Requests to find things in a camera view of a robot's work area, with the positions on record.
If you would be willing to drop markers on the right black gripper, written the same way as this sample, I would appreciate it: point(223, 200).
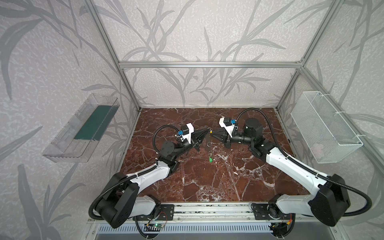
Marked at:
point(227, 138)

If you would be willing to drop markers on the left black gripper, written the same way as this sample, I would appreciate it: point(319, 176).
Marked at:
point(193, 140)

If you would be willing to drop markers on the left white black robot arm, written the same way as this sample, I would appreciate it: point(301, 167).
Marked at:
point(120, 199)

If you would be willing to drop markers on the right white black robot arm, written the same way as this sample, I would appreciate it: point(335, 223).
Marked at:
point(326, 201)

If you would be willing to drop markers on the pink object in basket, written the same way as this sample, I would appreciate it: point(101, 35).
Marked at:
point(318, 151)

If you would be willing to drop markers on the green circuit board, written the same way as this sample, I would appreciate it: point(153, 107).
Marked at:
point(154, 227)

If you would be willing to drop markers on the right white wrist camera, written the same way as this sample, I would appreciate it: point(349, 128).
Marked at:
point(230, 125)

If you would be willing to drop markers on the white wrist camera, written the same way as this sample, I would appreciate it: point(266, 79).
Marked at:
point(185, 133)
point(230, 125)

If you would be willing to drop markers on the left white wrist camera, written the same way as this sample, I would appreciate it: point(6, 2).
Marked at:
point(185, 133)

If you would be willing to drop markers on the aluminium mounting rail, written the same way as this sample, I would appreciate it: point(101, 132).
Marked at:
point(213, 212)

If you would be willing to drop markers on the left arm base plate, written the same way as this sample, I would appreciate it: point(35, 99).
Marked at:
point(163, 212)

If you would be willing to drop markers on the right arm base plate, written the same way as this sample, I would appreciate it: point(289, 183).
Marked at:
point(265, 211)

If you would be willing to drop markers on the white wire mesh basket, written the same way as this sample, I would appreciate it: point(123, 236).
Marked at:
point(320, 122)

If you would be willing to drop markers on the clear plastic wall tray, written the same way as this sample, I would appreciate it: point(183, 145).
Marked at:
point(79, 138)

